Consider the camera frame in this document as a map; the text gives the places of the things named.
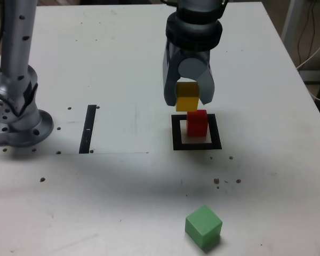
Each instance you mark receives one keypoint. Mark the white metal post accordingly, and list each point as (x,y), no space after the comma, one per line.
(292,16)

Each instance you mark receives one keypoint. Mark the yellow cube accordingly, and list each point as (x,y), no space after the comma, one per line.
(186,104)

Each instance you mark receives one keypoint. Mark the red cube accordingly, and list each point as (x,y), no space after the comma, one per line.
(197,125)

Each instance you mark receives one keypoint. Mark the black tape strip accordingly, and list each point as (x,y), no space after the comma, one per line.
(86,138)

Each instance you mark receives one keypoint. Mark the green cube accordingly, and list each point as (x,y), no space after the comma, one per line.
(202,226)

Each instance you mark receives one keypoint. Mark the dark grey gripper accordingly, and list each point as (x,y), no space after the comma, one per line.
(194,54)

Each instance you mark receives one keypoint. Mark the black tape square outline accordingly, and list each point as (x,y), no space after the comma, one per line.
(197,146)

